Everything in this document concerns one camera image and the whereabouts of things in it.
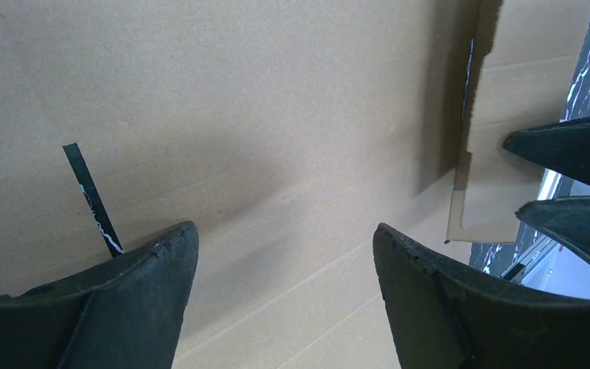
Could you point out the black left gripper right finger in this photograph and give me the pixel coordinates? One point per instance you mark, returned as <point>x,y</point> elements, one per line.
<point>445,314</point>

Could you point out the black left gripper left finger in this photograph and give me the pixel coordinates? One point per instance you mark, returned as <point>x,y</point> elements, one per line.
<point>126,312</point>

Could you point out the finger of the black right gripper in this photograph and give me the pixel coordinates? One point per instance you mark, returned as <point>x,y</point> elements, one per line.
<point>564,220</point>
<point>563,147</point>

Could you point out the brown cardboard box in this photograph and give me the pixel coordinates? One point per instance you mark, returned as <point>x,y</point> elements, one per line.
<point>285,130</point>

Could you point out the aluminium table edge rail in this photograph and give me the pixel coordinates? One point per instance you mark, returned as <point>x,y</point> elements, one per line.
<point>530,245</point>

